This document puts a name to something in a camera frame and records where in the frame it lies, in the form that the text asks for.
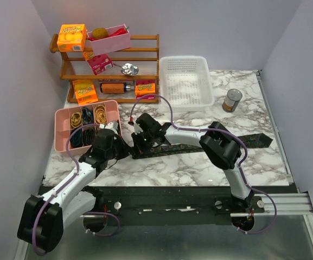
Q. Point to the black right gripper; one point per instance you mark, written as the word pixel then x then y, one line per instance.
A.
pixel 139 149

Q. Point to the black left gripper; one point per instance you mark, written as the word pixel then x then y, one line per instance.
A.
pixel 126 148

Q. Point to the dark green nature-print tie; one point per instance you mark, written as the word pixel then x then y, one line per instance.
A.
pixel 252 141

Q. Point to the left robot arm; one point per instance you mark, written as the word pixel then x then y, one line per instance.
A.
pixel 64 189

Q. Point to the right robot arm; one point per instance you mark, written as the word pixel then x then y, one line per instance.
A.
pixel 224 150

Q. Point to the rolled black patterned tie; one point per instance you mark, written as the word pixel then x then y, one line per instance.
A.
pixel 88 136

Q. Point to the rolled gold tie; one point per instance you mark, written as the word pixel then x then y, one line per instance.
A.
pixel 100 116

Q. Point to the rolled blue striped tie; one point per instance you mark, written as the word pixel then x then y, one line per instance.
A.
pixel 76 139

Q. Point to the rolled dark blue tie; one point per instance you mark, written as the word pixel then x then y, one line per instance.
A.
pixel 87 116

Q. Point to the rolled yellow tie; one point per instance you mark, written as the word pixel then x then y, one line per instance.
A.
pixel 76 120

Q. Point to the orange Scrub Mommy box bottom right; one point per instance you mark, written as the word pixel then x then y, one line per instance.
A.
pixel 144 87

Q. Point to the pink divided organizer box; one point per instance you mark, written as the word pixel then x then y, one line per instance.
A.
pixel 63 127

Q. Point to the orange Scrub Daddy box bottom left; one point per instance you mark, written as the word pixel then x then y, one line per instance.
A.
pixel 84 91

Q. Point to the orange scrub daddy box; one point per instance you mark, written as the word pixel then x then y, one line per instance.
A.
pixel 72 37
pixel 84 91

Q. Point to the orange cylindrical bottle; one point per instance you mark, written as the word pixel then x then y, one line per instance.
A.
pixel 116 88

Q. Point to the white plastic basket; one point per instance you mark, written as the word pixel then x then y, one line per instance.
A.
pixel 185 83

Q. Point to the wooden shelf rack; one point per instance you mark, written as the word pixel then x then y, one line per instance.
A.
pixel 144 54

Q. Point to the silver metal scoop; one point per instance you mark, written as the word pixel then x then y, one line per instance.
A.
pixel 128 69

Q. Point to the pink sponge box middle shelf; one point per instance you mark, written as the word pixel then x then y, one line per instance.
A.
pixel 98 63

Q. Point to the metal tin can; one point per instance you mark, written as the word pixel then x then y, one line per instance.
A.
pixel 232 100

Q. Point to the pink rectangular tray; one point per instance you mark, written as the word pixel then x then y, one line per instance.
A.
pixel 112 43

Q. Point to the red chili pepper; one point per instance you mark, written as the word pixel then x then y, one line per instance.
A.
pixel 120 31

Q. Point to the brown round sponge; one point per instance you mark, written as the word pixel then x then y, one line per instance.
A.
pixel 99 33

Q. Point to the orange Scrub Daddy box top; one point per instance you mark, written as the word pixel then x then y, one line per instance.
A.
pixel 72 37

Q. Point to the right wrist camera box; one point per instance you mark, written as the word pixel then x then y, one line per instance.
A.
pixel 137 129

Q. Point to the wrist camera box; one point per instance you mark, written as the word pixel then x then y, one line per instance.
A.
pixel 114 126
pixel 137 129

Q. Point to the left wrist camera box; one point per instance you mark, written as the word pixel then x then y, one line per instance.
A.
pixel 114 126

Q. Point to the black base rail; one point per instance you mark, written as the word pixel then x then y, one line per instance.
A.
pixel 136 206

